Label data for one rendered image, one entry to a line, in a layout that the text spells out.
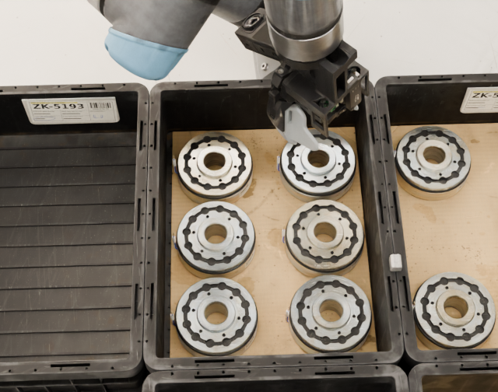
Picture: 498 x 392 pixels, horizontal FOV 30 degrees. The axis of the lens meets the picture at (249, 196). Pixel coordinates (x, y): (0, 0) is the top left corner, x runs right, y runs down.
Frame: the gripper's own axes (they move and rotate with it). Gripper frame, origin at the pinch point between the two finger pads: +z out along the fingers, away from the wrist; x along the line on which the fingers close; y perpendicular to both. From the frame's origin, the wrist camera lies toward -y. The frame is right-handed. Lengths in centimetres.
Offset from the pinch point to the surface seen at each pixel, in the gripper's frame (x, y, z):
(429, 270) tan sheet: 0.3, 20.1, 18.2
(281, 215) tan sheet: -7.3, 0.6, 16.3
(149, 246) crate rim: -23.9, -4.2, 3.8
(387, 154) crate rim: 5.8, 8.0, 8.3
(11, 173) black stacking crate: -28.4, -30.9, 12.4
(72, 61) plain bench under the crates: -7, -49, 27
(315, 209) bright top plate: -4.3, 4.3, 14.1
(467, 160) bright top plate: 15.3, 14.1, 16.8
